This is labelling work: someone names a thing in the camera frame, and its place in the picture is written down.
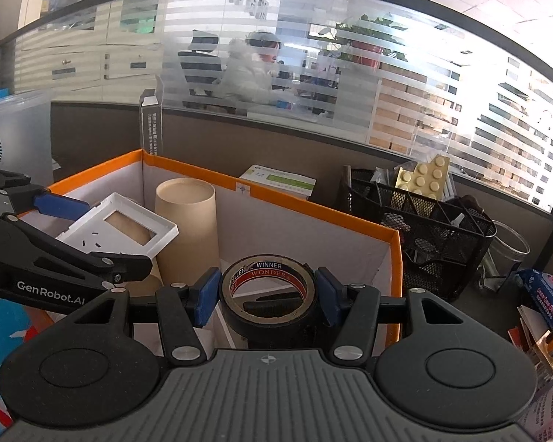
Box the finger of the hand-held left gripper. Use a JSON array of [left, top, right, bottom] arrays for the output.
[[0, 168, 90, 217], [0, 214, 154, 287]]

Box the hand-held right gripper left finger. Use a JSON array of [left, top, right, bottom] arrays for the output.
[[76, 268, 222, 361]]

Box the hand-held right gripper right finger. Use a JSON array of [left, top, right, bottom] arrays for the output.
[[314, 267, 462, 364]]

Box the white wall socket panel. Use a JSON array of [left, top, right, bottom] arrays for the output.
[[55, 192, 180, 261]]

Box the black tape roll red label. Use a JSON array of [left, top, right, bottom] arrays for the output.
[[219, 254, 323, 348]]

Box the orange cardboard box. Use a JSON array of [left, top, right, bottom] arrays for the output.
[[18, 148, 403, 348]]

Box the brown paper cup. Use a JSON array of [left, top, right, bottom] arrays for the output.
[[154, 177, 222, 286]]

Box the frosted plastic cup green logo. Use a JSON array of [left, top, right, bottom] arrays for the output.
[[0, 90, 56, 187]]

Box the black mesh desk organizer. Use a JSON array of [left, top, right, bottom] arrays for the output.
[[338, 163, 497, 302]]

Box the grey tall carton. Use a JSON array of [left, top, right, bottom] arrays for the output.
[[138, 76, 164, 159]]

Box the white and green box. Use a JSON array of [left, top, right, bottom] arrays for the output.
[[239, 163, 317, 201]]

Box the white filing cabinet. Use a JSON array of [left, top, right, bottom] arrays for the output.
[[16, 0, 167, 102]]

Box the yellow building brick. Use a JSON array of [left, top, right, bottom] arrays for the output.
[[394, 155, 451, 201]]

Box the clear plastic container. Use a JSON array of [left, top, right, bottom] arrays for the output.
[[481, 220, 532, 291]]

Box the black office chair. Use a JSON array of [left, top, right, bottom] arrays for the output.
[[177, 30, 224, 97]]

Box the blue printed box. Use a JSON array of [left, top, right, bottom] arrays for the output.
[[516, 268, 553, 330]]

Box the potted plant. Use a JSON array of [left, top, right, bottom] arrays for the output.
[[320, 14, 408, 67]]

